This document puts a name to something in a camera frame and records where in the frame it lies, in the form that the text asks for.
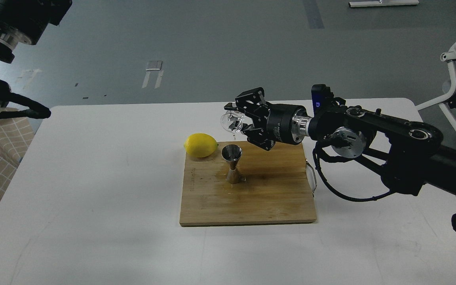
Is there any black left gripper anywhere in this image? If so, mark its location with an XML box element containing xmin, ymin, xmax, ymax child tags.
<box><xmin>0</xmin><ymin>0</ymin><xmax>72</xmax><ymax>45</ymax></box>

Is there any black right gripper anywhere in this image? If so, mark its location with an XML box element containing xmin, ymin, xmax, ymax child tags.
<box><xmin>223</xmin><ymin>87</ymin><xmax>309</xmax><ymax>151</ymax></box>

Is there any clear glass cup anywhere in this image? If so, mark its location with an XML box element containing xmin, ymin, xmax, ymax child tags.
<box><xmin>220</xmin><ymin>110</ymin><xmax>245</xmax><ymax>133</ymax></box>

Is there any steel double jigger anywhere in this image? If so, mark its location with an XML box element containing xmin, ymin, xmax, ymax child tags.
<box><xmin>221</xmin><ymin>144</ymin><xmax>243</xmax><ymax>184</ymax></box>

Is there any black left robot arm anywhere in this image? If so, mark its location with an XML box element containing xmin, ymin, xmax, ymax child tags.
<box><xmin>0</xmin><ymin>0</ymin><xmax>72</xmax><ymax>119</ymax></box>

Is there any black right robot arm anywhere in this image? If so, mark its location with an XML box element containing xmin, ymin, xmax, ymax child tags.
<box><xmin>224</xmin><ymin>84</ymin><xmax>456</xmax><ymax>232</ymax></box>

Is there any yellow lemon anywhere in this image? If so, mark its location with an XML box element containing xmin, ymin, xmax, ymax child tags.
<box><xmin>183</xmin><ymin>133</ymin><xmax>219</xmax><ymax>158</ymax></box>

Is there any wooden cutting board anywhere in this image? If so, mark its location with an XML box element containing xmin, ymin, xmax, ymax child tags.
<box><xmin>179</xmin><ymin>141</ymin><xmax>317</xmax><ymax>226</ymax></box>

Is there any white floor rail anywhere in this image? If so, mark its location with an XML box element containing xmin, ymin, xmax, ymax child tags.
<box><xmin>348</xmin><ymin>0</ymin><xmax>420</xmax><ymax>8</ymax></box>

